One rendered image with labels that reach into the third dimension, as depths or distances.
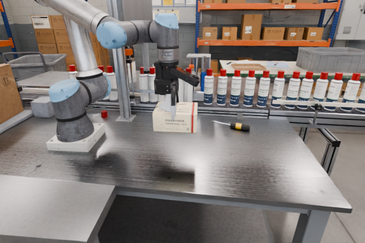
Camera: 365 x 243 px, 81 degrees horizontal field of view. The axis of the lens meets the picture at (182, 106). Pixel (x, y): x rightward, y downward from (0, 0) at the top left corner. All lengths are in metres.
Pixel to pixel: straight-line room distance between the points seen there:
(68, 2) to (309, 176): 0.98
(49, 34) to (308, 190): 4.76
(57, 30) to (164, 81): 4.23
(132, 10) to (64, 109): 0.53
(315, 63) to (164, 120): 2.13
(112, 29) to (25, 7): 6.50
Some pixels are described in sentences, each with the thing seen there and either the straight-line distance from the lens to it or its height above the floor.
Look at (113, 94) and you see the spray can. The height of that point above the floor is 0.92.
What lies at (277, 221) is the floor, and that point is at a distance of 1.87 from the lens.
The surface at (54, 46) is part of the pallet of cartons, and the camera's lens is 4.98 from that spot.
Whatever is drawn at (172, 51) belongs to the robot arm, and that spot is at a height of 1.24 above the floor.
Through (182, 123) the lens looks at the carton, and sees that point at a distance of 0.78.
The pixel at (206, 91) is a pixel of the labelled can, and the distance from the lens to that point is 1.21.
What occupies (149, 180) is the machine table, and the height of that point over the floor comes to 0.83.
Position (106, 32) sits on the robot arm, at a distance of 0.68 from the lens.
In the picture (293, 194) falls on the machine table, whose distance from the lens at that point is 0.81.
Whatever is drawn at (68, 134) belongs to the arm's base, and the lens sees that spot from 1.00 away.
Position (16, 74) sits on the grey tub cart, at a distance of 3.57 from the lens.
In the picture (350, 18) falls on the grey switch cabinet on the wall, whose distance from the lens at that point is 6.10.
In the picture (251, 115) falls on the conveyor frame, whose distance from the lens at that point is 1.25.
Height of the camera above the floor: 1.34
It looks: 22 degrees down
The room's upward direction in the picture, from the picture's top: straight up
